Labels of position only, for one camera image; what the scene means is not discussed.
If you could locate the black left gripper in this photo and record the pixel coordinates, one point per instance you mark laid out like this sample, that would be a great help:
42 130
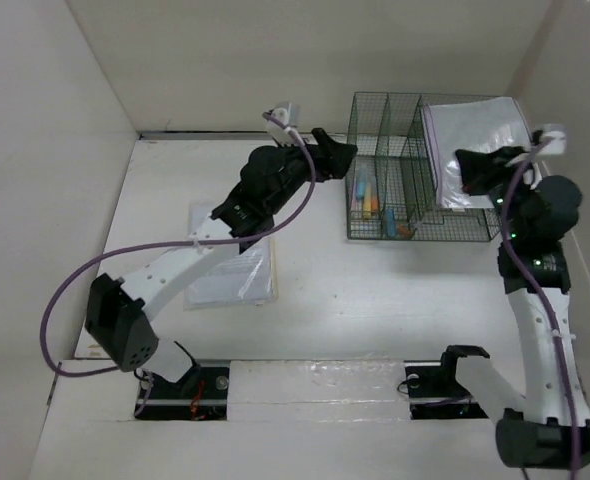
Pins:
329 159

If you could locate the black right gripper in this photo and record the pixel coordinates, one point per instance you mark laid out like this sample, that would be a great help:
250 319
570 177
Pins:
476 168

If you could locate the blue highlighter pen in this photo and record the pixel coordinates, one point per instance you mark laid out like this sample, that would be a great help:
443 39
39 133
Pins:
361 185

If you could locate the purple highlighter pen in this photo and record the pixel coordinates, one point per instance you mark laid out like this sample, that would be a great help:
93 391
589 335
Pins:
353 192

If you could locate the clear mesh pouch purple zipper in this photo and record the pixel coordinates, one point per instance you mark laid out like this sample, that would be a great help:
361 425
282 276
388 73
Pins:
481 126

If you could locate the yellow highlighter pen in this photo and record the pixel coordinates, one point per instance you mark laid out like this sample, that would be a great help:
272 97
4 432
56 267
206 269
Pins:
365 215

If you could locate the orange highlighter pen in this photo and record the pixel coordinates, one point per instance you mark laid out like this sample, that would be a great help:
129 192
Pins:
371 201

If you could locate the blue correction tape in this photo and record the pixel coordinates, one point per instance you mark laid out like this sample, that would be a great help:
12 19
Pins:
389 222

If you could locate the orange correction tape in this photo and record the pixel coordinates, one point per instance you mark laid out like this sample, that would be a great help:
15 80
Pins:
404 232

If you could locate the clear mesh pouch beige zipper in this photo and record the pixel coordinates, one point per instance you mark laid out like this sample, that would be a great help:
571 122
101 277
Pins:
248 279

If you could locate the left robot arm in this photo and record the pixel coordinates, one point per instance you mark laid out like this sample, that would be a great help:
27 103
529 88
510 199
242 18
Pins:
120 311

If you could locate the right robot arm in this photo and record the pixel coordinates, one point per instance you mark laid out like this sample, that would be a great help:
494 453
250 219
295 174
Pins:
547 427

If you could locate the green wire desk organizer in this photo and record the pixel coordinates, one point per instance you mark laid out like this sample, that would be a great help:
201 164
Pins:
388 131

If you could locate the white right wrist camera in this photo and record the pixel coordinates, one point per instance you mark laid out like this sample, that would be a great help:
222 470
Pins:
549 139

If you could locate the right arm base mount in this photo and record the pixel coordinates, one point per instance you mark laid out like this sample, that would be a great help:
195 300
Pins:
432 396

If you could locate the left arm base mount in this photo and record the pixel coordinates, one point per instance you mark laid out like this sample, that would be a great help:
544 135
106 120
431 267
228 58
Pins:
204 399

